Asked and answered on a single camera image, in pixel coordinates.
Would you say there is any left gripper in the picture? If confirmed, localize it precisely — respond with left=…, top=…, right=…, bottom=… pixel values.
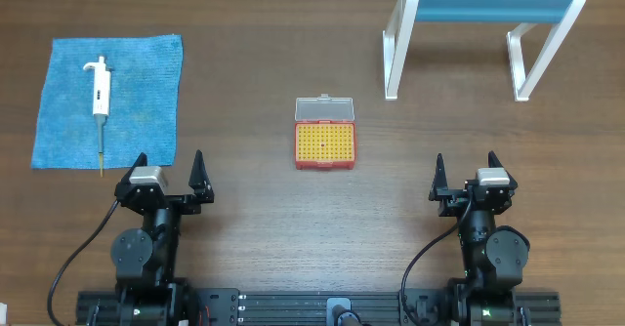
left=113, top=149, right=216, bottom=217

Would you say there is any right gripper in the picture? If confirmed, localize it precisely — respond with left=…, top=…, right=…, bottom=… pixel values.
left=428, top=150, right=520, bottom=219

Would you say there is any blue cloth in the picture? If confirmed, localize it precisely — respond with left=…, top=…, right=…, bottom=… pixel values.
left=30, top=33, right=185, bottom=170

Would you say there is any white pipette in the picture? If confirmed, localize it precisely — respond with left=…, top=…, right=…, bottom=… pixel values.
left=82, top=55, right=113, bottom=179

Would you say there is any red and yellow tip box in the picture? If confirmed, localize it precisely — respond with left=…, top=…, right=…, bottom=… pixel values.
left=293, top=94, right=358, bottom=172

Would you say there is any white and blue stand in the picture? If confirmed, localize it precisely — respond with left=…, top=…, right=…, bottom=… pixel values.
left=382, top=0, right=592, bottom=103

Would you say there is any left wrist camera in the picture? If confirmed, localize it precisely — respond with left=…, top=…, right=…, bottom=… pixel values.
left=127, top=165, right=170, bottom=189

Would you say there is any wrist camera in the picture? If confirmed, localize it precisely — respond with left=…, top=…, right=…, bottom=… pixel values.
left=475, top=166, right=512, bottom=187
left=127, top=165, right=170, bottom=189

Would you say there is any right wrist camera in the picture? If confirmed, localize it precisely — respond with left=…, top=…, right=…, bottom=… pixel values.
left=475, top=166, right=512, bottom=187

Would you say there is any black cable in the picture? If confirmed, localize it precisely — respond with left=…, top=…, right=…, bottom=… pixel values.
left=46, top=198, right=121, bottom=326
left=399, top=199, right=474, bottom=317

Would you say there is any mounting rail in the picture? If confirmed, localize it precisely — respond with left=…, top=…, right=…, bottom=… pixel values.
left=75, top=287, right=563, bottom=326

